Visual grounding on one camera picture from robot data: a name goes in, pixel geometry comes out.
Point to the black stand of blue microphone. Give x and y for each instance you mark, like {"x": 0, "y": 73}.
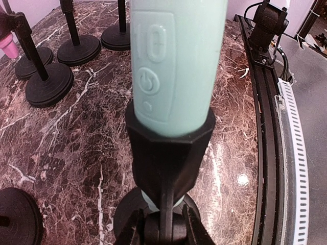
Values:
{"x": 21, "y": 221}

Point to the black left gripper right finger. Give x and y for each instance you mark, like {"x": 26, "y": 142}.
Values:
{"x": 196, "y": 234}

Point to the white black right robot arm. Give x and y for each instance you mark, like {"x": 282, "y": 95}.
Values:
{"x": 270, "y": 20}

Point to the black stand of green microphone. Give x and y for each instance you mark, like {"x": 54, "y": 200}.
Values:
{"x": 164, "y": 170}

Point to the black stand of purple microphone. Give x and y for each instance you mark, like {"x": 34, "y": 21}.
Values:
{"x": 79, "y": 49}

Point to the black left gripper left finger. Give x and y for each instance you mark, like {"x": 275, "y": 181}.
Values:
{"x": 133, "y": 231}

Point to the green microphone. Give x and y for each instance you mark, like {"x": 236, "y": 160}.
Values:
{"x": 175, "y": 50}

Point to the pink microphone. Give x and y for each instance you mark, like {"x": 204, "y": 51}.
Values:
{"x": 8, "y": 45}

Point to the black stand of pink microphone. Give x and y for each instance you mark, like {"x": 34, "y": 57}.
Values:
{"x": 52, "y": 82}

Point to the black front rail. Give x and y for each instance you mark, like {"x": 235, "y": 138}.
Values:
{"x": 270, "y": 199}

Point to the black stand of beige microphone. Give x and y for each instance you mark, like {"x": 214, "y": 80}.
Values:
{"x": 117, "y": 36}

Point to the white slotted cable duct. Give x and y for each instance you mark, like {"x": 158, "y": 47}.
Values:
{"x": 296, "y": 178}

